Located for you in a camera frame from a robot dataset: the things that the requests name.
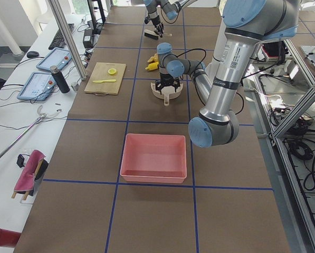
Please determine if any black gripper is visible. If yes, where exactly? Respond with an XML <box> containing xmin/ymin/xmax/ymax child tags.
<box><xmin>155</xmin><ymin>75</ymin><xmax>180</xmax><ymax>93</ymax></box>
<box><xmin>154</xmin><ymin>22</ymin><xmax>164</xmax><ymax>37</ymax></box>

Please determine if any beige hand brush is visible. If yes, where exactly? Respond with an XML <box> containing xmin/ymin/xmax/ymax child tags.
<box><xmin>144</xmin><ymin>29</ymin><xmax>172</xmax><ymax>40</ymax></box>

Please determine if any beige plastic dustpan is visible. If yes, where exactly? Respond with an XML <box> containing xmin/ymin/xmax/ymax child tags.
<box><xmin>150</xmin><ymin>82</ymin><xmax>183</xmax><ymax>106</ymax></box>

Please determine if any yellow toy corn cob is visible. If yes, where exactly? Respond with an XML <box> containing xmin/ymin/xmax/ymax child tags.
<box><xmin>145</xmin><ymin>62</ymin><xmax>159</xmax><ymax>71</ymax></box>

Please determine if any long fried nugget toy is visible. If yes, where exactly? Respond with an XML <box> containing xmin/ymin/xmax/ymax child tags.
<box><xmin>147</xmin><ymin>57</ymin><xmax>158</xmax><ymax>64</ymax></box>

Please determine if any round fried nugget toy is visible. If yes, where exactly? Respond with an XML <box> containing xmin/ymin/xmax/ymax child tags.
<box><xmin>150</xmin><ymin>53</ymin><xmax>158</xmax><ymax>61</ymax></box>

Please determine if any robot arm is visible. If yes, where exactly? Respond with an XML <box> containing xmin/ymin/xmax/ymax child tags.
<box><xmin>143</xmin><ymin>0</ymin><xmax>196</xmax><ymax>40</ymax></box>
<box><xmin>157</xmin><ymin>1</ymin><xmax>300</xmax><ymax>148</ymax></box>

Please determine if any pink plastic bin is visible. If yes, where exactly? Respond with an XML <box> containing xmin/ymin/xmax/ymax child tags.
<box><xmin>120</xmin><ymin>133</ymin><xmax>187</xmax><ymax>183</ymax></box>

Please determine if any yellow plastic knife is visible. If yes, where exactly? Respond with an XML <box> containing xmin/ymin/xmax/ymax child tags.
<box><xmin>92</xmin><ymin>79</ymin><xmax>117</xmax><ymax>83</ymax></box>

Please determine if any wooden cutting board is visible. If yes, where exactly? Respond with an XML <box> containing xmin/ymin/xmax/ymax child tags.
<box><xmin>84</xmin><ymin>62</ymin><xmax>126</xmax><ymax>95</ymax></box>

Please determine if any black power adapter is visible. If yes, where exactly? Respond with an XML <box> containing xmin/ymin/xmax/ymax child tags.
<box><xmin>83</xmin><ymin>28</ymin><xmax>94</xmax><ymax>48</ymax></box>

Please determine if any black keyboard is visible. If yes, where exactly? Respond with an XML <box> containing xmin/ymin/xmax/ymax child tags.
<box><xmin>48</xmin><ymin>30</ymin><xmax>66</xmax><ymax>50</ymax></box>

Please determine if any black water bottle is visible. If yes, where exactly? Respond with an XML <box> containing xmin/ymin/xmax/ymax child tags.
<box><xmin>50</xmin><ymin>65</ymin><xmax>70</xmax><ymax>93</ymax></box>

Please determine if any upper teach pendant tablet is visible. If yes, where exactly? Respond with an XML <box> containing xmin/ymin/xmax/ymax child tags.
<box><xmin>36</xmin><ymin>47</ymin><xmax>72</xmax><ymax>71</ymax></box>

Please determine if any teach pendant tablet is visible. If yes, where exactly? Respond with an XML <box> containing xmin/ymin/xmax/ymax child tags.
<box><xmin>36</xmin><ymin>47</ymin><xmax>72</xmax><ymax>71</ymax></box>
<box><xmin>17</xmin><ymin>72</ymin><xmax>56</xmax><ymax>101</ymax></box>

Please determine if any lower teach pendant tablet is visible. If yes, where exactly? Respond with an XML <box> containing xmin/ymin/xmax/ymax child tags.
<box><xmin>17</xmin><ymin>72</ymin><xmax>56</xmax><ymax>101</ymax></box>

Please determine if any metal grabber stick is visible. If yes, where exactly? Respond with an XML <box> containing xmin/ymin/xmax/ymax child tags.
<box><xmin>0</xmin><ymin>105</ymin><xmax>62</xmax><ymax>159</ymax></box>

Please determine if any black computer mouse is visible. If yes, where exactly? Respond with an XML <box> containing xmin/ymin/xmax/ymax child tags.
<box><xmin>26</xmin><ymin>51</ymin><xmax>40</xmax><ymax>59</ymax></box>

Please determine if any pink cloth on stand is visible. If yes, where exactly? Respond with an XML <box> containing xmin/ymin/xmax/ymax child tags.
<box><xmin>11</xmin><ymin>150</ymin><xmax>49</xmax><ymax>200</ymax></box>

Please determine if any red cylinder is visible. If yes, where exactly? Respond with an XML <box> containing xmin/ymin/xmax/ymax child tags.
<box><xmin>0</xmin><ymin>228</ymin><xmax>21</xmax><ymax>248</ymax></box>

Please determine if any aluminium frame post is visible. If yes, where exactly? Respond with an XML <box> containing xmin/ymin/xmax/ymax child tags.
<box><xmin>49</xmin><ymin>0</ymin><xmax>87</xmax><ymax>81</ymax></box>

